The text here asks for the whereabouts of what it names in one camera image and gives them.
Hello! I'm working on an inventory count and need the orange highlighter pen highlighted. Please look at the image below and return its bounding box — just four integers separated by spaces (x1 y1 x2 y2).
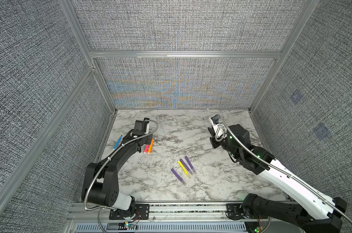
147 139 154 153

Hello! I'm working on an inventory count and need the blue highlighter pen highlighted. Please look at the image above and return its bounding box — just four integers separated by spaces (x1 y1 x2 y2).
113 135 123 150

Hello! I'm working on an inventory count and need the violet highlighter pen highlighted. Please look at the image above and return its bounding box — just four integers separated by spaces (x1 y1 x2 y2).
185 156 195 174
179 159 192 174

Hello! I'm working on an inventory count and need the yellow highlighter pen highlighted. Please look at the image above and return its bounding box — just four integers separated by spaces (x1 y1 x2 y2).
178 160 190 178

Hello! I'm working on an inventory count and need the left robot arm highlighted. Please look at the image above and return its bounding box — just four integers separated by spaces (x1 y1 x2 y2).
81 130 149 215

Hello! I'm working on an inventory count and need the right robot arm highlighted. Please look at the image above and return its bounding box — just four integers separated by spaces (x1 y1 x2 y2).
208 121 347 233

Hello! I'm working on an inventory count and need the purple highlighter pen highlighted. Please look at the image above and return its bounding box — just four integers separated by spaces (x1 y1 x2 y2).
171 169 186 185

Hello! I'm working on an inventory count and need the aluminium horizontal back bar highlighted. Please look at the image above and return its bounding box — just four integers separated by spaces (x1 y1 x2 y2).
89 50 282 59

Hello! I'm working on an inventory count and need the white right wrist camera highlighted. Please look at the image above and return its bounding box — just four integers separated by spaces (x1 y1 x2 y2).
210 115 226 142

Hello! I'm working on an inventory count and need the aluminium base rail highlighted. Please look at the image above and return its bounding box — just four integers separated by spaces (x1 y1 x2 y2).
66 200 281 223

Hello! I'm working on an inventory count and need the aluminium left wall bar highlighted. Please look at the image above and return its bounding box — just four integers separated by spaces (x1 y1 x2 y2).
0 67 95 216

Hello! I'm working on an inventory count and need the grey slotted cable duct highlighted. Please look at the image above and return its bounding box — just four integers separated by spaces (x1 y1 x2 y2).
75 222 248 233

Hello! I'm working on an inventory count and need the aluminium corner frame post left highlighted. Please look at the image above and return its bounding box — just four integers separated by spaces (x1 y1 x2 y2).
59 0 117 113

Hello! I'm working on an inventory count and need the aluminium corner frame post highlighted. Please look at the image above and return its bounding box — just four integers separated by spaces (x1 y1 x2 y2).
59 0 117 113
249 0 319 113

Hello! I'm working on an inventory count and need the aluminium corner frame post right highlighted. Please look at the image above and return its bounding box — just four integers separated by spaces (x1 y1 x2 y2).
249 0 319 113

